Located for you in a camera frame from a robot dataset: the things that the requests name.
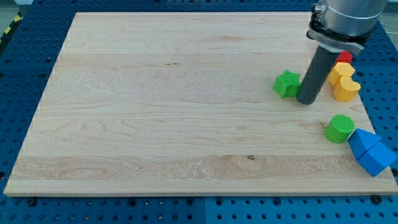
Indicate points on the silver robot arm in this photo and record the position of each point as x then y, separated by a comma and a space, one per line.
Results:
339, 25

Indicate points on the blue triangle block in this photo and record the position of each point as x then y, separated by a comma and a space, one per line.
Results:
361, 141

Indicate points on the wooden board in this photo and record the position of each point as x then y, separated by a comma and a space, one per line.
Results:
182, 104

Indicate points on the green star block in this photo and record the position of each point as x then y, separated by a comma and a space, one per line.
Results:
287, 84

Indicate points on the dark grey pusher cylinder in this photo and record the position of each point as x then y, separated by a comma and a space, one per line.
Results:
316, 75

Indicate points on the green cylinder block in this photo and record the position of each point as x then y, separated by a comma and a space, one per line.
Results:
339, 128

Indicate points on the yellow heart block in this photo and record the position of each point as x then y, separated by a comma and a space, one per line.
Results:
346, 89

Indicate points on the yellow hexagon block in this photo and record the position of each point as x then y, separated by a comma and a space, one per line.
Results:
340, 69

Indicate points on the red block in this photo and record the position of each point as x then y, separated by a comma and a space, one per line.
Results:
345, 57

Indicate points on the blue cube block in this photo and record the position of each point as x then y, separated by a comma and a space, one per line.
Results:
377, 158

